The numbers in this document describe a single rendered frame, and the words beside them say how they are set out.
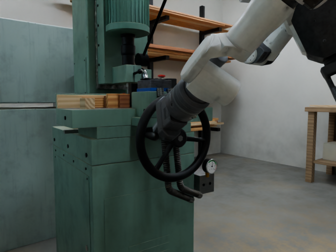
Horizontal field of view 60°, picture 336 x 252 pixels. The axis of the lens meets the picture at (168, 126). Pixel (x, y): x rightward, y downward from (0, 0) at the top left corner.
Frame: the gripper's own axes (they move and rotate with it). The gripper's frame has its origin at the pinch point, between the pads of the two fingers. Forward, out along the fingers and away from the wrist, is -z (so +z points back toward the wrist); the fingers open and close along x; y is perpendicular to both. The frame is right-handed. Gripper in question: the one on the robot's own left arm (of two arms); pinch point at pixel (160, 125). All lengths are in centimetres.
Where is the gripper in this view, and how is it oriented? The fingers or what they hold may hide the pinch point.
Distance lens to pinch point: 81.1
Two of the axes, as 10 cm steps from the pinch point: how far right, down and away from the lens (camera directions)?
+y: -8.7, -1.4, -4.7
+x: -0.9, -8.9, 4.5
